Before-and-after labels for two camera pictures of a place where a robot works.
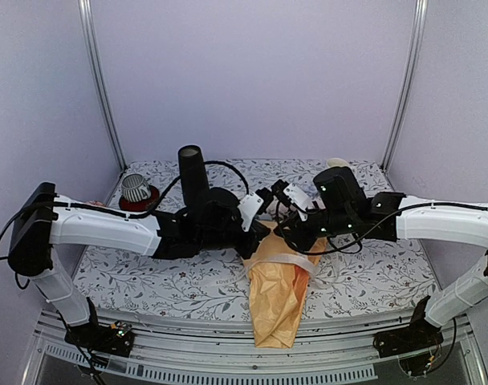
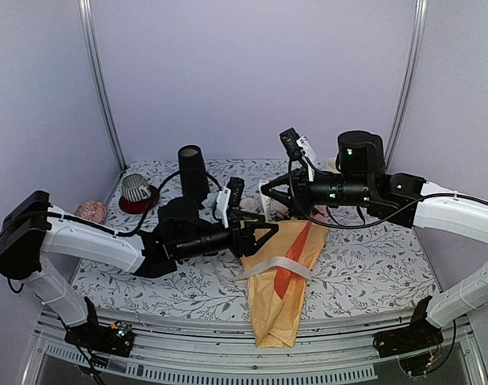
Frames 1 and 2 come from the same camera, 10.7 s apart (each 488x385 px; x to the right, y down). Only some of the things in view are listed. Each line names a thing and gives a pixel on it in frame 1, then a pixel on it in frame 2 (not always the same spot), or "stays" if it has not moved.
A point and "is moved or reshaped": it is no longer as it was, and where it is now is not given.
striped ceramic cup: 135,188 stays
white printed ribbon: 301,261 is moved or reshaped
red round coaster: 143,205 stays
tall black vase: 194,176 stays
